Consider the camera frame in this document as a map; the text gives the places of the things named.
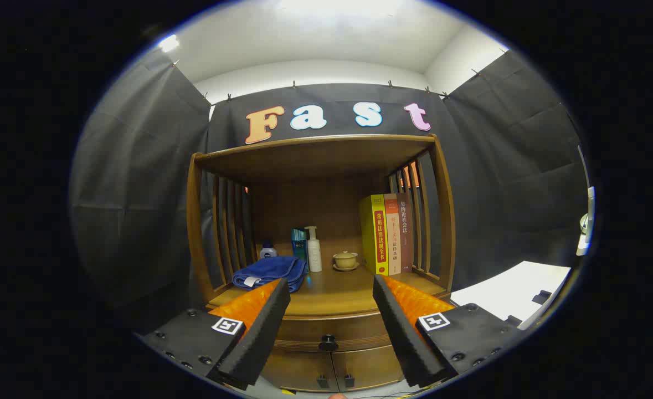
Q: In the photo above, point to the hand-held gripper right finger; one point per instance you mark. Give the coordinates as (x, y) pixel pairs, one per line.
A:
(404, 332)

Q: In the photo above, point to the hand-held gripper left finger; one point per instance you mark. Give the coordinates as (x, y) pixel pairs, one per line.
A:
(260, 332)

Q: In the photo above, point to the wooden drawer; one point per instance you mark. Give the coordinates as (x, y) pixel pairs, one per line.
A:
(309, 330)

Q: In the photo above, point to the black drawer knob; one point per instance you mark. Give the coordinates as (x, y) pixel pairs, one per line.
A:
(328, 342)

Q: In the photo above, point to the wooden cabinet door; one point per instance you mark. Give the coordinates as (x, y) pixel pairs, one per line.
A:
(368, 366)
(298, 368)

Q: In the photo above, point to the wooden countertop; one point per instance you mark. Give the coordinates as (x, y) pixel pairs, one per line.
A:
(337, 293)

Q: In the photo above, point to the wooden cabinet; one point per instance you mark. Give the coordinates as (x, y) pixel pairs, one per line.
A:
(315, 158)

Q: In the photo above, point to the blue folded towel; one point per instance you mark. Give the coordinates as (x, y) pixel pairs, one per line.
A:
(271, 271)

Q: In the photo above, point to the small white blue-capped bottle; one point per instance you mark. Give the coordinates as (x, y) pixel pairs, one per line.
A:
(268, 252)

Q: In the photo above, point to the beige saucer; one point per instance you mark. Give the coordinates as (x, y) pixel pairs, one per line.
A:
(346, 269)

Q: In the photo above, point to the beige lidded teacup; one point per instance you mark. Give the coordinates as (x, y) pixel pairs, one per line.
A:
(345, 259)

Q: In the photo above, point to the white pump bottle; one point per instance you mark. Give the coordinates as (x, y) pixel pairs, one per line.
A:
(314, 255)

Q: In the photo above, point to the blue translucent bottle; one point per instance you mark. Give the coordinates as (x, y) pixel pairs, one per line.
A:
(298, 244)

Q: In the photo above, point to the brown book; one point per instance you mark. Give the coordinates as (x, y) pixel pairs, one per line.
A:
(406, 233)

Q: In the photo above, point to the orange and white book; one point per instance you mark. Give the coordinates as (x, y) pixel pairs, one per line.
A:
(394, 233)

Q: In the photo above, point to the thick yellow book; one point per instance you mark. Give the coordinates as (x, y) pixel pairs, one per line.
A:
(373, 233)

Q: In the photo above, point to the white plastic box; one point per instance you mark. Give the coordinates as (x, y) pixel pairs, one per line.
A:
(503, 291)

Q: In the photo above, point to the black backdrop cloth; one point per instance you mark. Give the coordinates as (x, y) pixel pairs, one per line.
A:
(138, 194)

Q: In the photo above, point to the white device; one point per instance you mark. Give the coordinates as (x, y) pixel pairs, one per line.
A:
(589, 221)

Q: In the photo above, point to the ceiling light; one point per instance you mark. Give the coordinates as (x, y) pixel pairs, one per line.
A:
(168, 42)

